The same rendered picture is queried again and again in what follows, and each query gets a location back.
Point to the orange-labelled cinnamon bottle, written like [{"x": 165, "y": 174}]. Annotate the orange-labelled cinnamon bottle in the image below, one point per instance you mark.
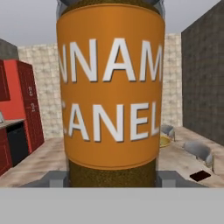
[{"x": 110, "y": 96}]

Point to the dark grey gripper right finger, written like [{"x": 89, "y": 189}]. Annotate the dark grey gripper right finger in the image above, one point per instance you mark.
[{"x": 172, "y": 179}]

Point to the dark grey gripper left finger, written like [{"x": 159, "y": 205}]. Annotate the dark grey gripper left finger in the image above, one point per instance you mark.
[{"x": 55, "y": 178}]

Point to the red kitchen cabinet run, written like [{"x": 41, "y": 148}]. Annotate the red kitchen cabinet run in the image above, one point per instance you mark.
[{"x": 20, "y": 96}]

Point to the black dishwasher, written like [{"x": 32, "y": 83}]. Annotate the black dishwasher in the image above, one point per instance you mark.
[{"x": 17, "y": 144}]

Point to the yellow plate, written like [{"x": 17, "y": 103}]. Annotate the yellow plate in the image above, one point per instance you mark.
[{"x": 164, "y": 141}]

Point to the dark brown chocolate bar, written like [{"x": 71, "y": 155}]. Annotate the dark brown chocolate bar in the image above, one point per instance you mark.
[{"x": 200, "y": 176}]

